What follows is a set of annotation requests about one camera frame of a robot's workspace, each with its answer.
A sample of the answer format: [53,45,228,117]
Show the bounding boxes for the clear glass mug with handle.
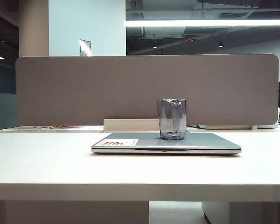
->
[156,98,189,140]

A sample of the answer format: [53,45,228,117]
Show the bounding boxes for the silver closed laptop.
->
[91,132,242,154]

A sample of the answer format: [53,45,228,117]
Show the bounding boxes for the white sticker with red print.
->
[98,139,140,147]

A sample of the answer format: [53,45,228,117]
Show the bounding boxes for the grey-brown fabric desk partition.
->
[15,54,280,128]

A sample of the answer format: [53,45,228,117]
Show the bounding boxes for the colourful papers behind partition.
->
[41,125,84,130]

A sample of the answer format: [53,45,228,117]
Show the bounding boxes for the long ceiling light strip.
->
[125,19,280,27]

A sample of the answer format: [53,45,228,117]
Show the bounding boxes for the beige desk leg panel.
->
[0,200,150,224]

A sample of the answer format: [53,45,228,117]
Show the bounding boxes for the dark glass door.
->
[0,10,19,131]

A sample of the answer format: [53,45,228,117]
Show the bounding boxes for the small wall poster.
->
[80,39,92,57]

